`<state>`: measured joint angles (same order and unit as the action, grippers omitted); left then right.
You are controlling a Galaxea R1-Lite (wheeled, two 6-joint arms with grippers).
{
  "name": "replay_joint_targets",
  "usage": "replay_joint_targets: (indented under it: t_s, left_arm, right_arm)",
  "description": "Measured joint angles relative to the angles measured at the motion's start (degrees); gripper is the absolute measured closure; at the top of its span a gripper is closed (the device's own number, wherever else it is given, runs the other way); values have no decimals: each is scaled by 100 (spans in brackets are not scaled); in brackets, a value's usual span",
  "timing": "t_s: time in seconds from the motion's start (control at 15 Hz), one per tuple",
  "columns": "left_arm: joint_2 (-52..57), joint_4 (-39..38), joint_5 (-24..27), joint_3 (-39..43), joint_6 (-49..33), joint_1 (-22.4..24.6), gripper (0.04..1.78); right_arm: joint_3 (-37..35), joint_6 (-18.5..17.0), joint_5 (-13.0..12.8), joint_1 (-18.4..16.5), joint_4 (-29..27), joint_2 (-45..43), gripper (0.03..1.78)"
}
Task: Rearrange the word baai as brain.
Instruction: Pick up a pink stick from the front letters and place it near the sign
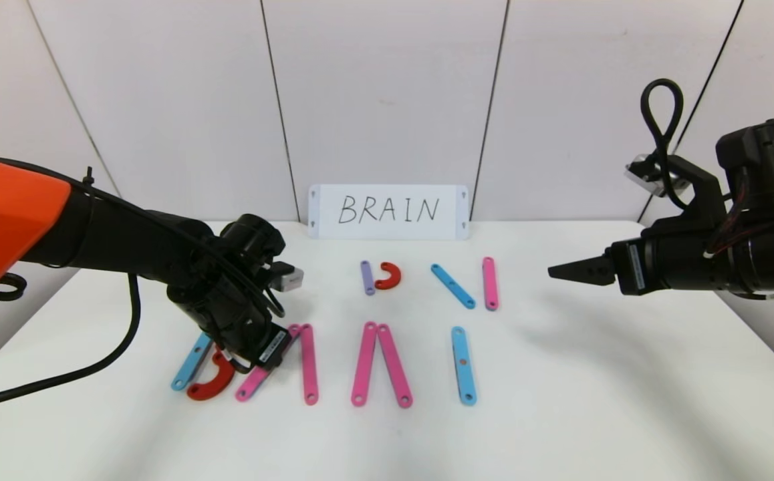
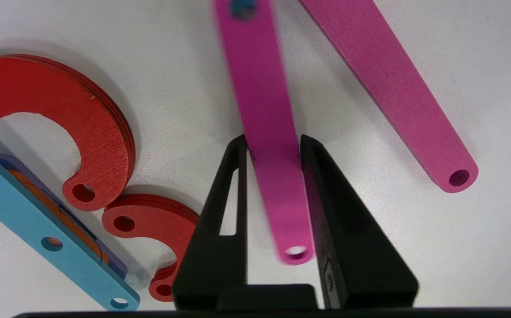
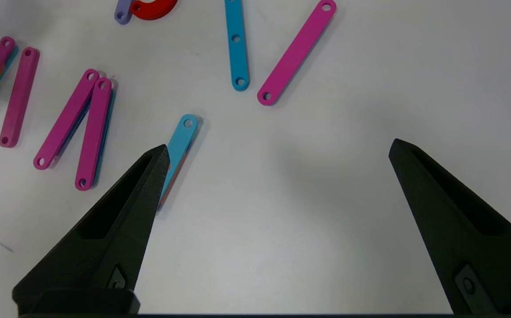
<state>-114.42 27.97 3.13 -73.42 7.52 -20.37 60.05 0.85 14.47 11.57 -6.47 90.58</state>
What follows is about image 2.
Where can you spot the large red arc piece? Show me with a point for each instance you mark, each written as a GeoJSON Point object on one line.
{"type": "Point", "coordinates": [158, 221]}
{"type": "Point", "coordinates": [101, 132]}

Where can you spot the blue strip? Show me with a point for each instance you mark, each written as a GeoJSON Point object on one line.
{"type": "Point", "coordinates": [26, 212]}

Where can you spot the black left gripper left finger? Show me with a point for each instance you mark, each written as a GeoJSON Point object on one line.
{"type": "Point", "coordinates": [211, 256]}

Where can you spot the pink strip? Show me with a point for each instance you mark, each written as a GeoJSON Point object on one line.
{"type": "Point", "coordinates": [264, 110]}
{"type": "Point", "coordinates": [392, 88]}

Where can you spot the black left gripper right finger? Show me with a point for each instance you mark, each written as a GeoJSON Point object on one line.
{"type": "Point", "coordinates": [352, 256]}

